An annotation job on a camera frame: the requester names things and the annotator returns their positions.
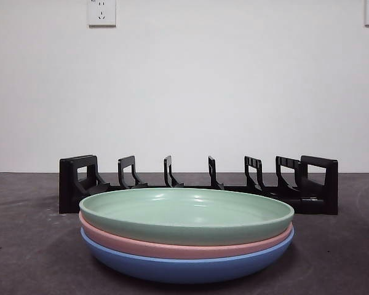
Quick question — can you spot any pink plate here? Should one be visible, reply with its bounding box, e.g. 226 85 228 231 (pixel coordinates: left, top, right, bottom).
78 211 295 259

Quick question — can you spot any black plate rack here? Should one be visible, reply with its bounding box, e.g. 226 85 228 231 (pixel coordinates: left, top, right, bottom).
58 154 339 215

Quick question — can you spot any blue plate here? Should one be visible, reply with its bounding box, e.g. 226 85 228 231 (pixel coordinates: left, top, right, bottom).
80 229 295 284

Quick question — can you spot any green plate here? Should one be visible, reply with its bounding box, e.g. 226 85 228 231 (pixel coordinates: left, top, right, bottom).
79 187 295 246

